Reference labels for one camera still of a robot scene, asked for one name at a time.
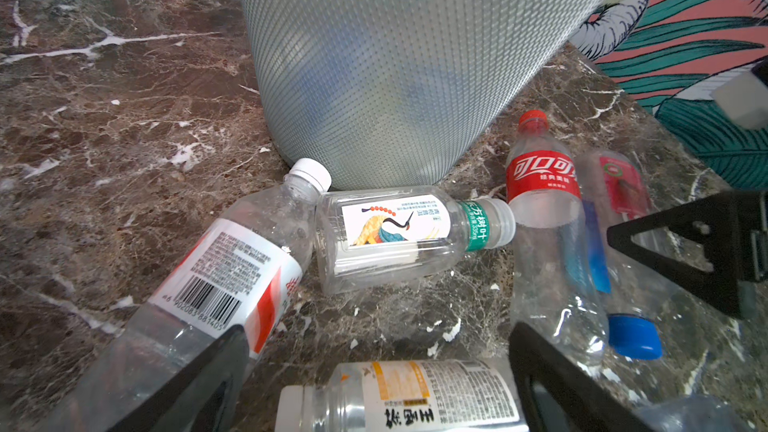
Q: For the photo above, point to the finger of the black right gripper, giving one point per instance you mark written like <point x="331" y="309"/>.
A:
<point x="715" y="248"/>

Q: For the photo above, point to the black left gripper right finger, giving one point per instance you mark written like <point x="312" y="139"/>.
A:
<point x="556" y="395"/>

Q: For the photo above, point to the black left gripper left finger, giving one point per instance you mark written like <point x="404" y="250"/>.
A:
<point x="202" y="396"/>

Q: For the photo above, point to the red cola label bottle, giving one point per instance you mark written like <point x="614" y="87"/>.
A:
<point x="553" y="290"/>

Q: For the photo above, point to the red white label clear bottle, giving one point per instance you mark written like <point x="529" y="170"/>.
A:
<point x="243" y="271"/>

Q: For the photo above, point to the translucent grey waste bin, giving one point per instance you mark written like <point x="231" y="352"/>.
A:
<point x="385" y="93"/>

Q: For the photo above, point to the crushed clear bottle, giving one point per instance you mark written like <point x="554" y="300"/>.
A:
<point x="692" y="413"/>

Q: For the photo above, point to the orange label clear bottle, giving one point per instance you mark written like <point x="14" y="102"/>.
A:
<point x="409" y="395"/>

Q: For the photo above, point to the small bird label bottle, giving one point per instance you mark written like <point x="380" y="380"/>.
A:
<point x="371" y="238"/>

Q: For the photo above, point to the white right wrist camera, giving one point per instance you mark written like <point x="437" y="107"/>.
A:
<point x="741" y="94"/>

